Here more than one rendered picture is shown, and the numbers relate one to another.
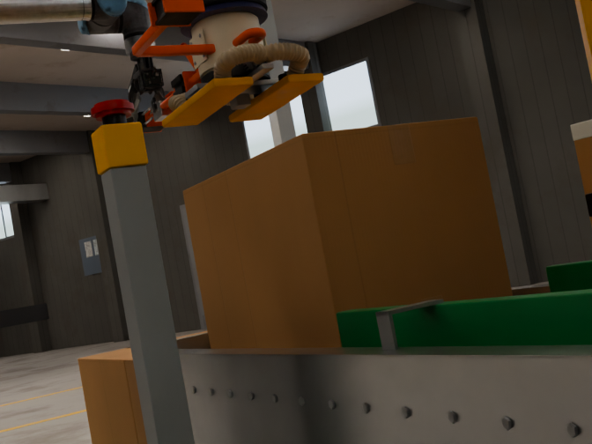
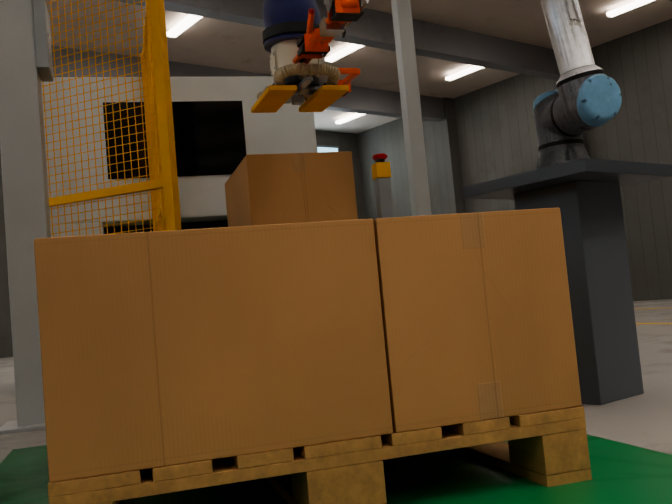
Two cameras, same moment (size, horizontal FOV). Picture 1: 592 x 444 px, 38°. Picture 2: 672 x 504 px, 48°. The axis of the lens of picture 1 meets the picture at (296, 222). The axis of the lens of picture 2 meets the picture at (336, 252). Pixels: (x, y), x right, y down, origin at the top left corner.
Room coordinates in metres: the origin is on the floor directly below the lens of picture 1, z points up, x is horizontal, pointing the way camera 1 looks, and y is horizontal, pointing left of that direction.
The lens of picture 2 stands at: (4.72, 0.76, 0.39)
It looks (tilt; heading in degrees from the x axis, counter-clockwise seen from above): 4 degrees up; 193
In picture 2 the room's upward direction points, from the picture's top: 5 degrees counter-clockwise
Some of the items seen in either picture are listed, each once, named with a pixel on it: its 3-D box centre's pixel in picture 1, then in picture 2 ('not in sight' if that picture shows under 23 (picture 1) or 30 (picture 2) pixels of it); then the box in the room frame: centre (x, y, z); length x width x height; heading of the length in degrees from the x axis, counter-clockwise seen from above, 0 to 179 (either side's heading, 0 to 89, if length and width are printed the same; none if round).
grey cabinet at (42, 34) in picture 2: not in sight; (43, 40); (1.90, -1.06, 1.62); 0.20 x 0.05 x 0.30; 29
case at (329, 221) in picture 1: (333, 247); (287, 217); (1.82, -0.07, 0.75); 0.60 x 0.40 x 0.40; 29
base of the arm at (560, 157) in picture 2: not in sight; (562, 158); (2.06, 0.99, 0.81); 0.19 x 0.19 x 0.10
